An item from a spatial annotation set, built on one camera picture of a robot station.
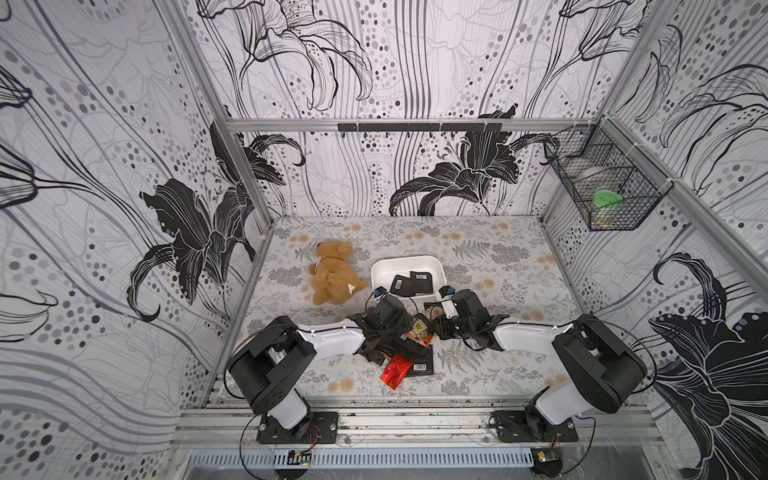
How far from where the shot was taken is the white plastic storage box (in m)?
0.98

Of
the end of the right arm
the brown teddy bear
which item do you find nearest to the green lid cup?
the end of the right arm

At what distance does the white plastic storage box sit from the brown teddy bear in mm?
71

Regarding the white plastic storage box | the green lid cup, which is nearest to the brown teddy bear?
the white plastic storage box
